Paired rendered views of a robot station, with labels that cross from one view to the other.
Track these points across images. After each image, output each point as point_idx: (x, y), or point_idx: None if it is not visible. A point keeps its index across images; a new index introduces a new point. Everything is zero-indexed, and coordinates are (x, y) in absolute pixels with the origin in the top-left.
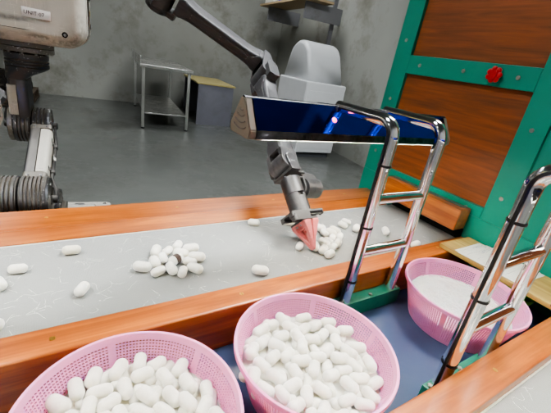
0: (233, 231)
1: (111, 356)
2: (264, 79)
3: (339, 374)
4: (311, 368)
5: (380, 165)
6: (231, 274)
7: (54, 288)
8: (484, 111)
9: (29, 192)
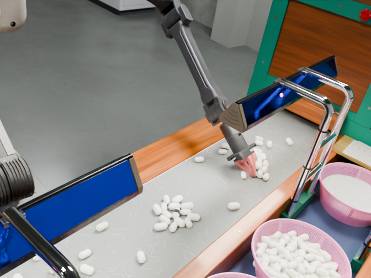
0: (189, 172)
1: None
2: (181, 25)
3: (315, 268)
4: (301, 268)
5: (321, 131)
6: (216, 214)
7: (120, 261)
8: (357, 40)
9: (19, 178)
